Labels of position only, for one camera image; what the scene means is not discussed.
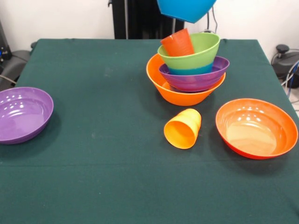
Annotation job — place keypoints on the large orange bowl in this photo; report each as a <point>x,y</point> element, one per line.
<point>182,98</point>

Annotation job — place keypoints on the dark green tablecloth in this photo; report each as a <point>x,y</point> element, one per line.
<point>140,175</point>

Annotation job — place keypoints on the red cup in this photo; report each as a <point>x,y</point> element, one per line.
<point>180,44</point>

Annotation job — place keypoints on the black equipment box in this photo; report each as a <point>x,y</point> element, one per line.
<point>4,46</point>

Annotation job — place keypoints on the orange cup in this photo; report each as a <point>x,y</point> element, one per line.
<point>182,133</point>

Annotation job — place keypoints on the small translucent blue bowl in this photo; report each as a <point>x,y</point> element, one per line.
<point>189,70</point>

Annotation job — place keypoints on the purple bowl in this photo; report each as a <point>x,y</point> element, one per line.
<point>23,116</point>
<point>194,81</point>

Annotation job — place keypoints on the red shallow bowl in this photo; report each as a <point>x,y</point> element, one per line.
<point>254,130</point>

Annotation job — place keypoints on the green bowl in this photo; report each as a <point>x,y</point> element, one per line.
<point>201,53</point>

